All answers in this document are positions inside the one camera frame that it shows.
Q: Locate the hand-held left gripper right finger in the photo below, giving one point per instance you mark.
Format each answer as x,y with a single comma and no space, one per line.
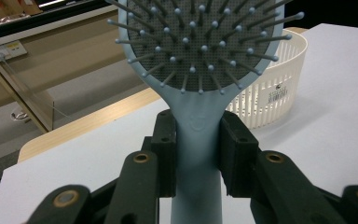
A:
237,155

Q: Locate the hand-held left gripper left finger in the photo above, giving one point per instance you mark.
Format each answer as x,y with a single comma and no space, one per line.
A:
166,155

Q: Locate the light blue hairbrush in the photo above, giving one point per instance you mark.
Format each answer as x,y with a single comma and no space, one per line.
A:
195,124

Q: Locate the white slotted plastic basket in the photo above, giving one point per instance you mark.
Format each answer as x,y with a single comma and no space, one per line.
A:
272,93

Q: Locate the black curtain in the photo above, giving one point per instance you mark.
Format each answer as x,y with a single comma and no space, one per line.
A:
332,12

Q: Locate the white power strip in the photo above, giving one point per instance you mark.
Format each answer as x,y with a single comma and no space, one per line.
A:
7,51

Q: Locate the brown cardboard box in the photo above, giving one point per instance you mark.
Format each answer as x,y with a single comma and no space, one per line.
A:
12,6

